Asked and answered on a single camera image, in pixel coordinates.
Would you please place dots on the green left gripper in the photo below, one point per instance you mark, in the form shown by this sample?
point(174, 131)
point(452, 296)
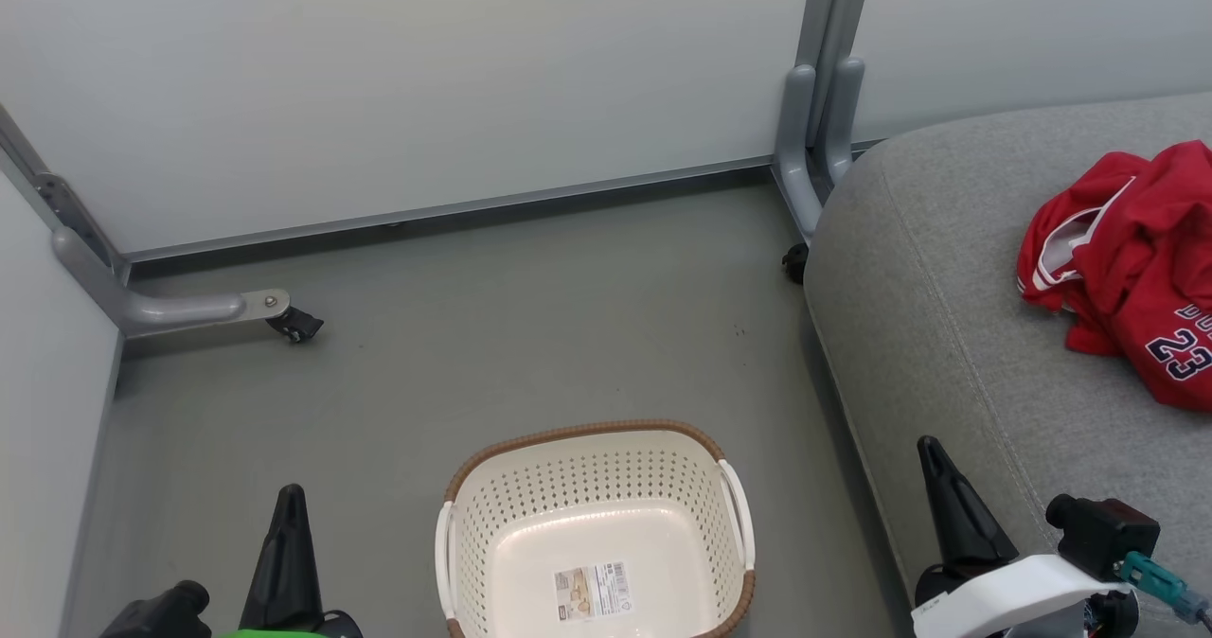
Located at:
point(284, 634)

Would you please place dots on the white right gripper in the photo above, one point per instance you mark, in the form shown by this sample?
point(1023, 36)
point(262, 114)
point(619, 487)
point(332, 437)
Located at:
point(985, 605)

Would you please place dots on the red basketball jersey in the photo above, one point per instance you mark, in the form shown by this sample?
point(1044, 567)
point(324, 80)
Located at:
point(1136, 269)

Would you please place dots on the basket product sticker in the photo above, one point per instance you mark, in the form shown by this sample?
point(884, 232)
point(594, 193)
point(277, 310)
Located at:
point(594, 589)

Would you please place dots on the cream perforated laundry basket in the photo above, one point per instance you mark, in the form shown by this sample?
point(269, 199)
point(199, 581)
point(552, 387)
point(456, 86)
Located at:
point(587, 487)

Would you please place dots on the black flat caster foot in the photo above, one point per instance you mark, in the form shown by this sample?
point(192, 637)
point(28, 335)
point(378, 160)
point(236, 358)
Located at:
point(295, 326)

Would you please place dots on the grey fabric sofa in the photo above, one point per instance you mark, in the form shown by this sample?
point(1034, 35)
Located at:
point(947, 288)

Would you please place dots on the black round caster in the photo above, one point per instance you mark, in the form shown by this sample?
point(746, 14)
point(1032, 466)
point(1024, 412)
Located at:
point(795, 264)

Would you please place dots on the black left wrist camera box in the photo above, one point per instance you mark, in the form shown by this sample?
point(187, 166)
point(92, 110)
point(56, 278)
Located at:
point(156, 619)

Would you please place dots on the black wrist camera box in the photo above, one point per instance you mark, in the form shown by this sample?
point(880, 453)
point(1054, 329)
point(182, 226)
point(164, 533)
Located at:
point(156, 619)
point(1103, 534)

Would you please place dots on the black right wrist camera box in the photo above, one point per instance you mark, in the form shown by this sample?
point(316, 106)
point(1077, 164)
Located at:
point(1103, 534)

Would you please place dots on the grey partition frame long foot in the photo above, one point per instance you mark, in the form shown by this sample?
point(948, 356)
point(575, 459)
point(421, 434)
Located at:
point(170, 309)

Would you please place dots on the grey partition base rail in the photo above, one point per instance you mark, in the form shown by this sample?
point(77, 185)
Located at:
point(473, 205)

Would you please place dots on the grey partition frame upright posts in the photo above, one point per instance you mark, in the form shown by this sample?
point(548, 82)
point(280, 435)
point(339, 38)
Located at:
point(795, 146)

